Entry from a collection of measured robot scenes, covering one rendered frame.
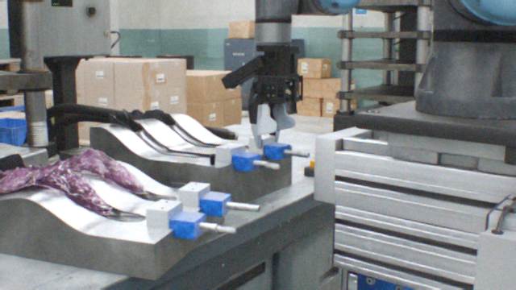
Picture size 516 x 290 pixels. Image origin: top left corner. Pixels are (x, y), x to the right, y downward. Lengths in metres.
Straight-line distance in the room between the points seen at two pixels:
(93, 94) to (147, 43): 4.82
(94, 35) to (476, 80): 1.46
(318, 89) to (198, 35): 2.74
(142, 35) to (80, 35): 8.21
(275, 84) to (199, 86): 4.67
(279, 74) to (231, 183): 0.24
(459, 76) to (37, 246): 0.63
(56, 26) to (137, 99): 3.25
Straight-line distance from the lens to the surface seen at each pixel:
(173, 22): 10.15
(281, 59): 1.09
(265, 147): 1.13
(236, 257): 1.07
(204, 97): 5.73
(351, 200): 0.74
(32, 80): 1.60
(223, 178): 1.03
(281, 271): 1.23
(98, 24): 1.92
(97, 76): 5.37
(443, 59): 0.67
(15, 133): 4.76
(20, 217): 0.88
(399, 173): 0.70
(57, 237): 0.84
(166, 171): 1.11
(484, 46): 0.66
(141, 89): 4.98
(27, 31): 1.62
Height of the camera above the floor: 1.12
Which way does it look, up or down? 11 degrees down
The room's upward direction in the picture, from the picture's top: straight up
